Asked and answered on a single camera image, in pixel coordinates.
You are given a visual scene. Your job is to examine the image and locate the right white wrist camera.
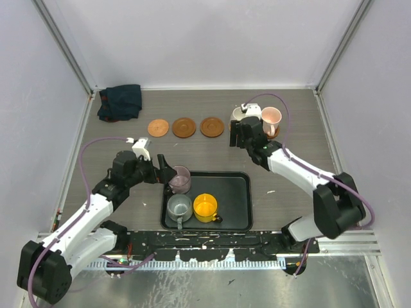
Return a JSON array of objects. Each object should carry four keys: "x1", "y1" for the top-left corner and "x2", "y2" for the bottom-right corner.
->
[{"x1": 240, "y1": 103, "x2": 261, "y2": 119}]

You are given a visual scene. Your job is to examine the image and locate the purple mug black handle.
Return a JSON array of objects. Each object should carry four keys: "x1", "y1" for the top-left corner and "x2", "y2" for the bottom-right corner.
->
[{"x1": 164, "y1": 166, "x2": 191, "y2": 195}]

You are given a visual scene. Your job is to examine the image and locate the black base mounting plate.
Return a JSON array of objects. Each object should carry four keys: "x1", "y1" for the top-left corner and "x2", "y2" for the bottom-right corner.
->
[{"x1": 105, "y1": 231, "x2": 306, "y2": 262}]

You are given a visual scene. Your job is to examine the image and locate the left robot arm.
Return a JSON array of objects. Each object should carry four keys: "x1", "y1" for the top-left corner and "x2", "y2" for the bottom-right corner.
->
[{"x1": 17, "y1": 151, "x2": 177, "y2": 307}]

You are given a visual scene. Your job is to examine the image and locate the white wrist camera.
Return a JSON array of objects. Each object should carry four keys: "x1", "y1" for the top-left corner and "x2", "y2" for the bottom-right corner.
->
[
  {"x1": 126, "y1": 137, "x2": 151, "y2": 161},
  {"x1": 240, "y1": 103, "x2": 261, "y2": 119}
]

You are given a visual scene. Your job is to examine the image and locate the dark wooden coaster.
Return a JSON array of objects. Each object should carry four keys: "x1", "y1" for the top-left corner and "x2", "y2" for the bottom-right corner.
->
[
  {"x1": 172, "y1": 117, "x2": 196, "y2": 139},
  {"x1": 200, "y1": 117, "x2": 224, "y2": 138},
  {"x1": 266, "y1": 126, "x2": 280, "y2": 139}
]

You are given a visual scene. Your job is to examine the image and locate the perforated cable duct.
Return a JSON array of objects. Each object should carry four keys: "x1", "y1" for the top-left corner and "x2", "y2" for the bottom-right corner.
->
[{"x1": 46, "y1": 256, "x2": 286, "y2": 271}]

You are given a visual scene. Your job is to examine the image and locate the grey stoneware mug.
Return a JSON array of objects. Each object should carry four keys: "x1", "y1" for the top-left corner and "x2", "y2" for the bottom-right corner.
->
[{"x1": 166, "y1": 194, "x2": 193, "y2": 230}]

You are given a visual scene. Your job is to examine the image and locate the dark blue folded cloth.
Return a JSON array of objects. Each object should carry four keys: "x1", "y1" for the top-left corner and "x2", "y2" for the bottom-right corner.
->
[{"x1": 97, "y1": 84, "x2": 143, "y2": 123}]

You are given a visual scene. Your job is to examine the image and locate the yellow mug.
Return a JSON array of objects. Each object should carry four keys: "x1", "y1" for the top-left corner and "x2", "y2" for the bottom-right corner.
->
[{"x1": 193, "y1": 193, "x2": 223, "y2": 223}]

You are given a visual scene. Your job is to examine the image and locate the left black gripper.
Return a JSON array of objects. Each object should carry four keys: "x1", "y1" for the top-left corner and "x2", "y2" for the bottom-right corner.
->
[{"x1": 126, "y1": 153, "x2": 176, "y2": 187}]

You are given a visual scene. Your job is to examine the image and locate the black plastic tray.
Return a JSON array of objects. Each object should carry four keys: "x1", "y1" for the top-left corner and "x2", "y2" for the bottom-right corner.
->
[{"x1": 160, "y1": 170, "x2": 254, "y2": 232}]

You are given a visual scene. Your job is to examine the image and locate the white speckled mug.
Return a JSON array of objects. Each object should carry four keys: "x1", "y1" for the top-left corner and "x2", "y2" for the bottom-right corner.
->
[{"x1": 230, "y1": 107, "x2": 246, "y2": 121}]

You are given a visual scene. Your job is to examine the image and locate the aluminium frame rail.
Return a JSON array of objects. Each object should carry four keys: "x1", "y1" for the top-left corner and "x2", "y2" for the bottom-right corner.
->
[{"x1": 51, "y1": 228, "x2": 380, "y2": 261}]

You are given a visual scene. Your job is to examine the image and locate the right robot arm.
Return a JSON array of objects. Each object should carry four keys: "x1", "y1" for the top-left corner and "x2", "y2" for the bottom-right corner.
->
[{"x1": 229, "y1": 116, "x2": 366, "y2": 253}]

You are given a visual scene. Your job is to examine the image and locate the pink ceramic mug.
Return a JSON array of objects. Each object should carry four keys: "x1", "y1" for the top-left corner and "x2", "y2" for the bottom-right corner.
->
[{"x1": 261, "y1": 107, "x2": 282, "y2": 135}]

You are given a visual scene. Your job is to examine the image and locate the light orange coaster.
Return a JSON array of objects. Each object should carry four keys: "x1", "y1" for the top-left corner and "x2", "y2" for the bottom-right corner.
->
[{"x1": 148, "y1": 119, "x2": 170, "y2": 137}]

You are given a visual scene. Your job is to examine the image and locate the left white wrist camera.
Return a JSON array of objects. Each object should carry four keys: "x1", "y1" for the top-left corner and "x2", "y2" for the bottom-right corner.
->
[{"x1": 126, "y1": 137, "x2": 151, "y2": 161}]

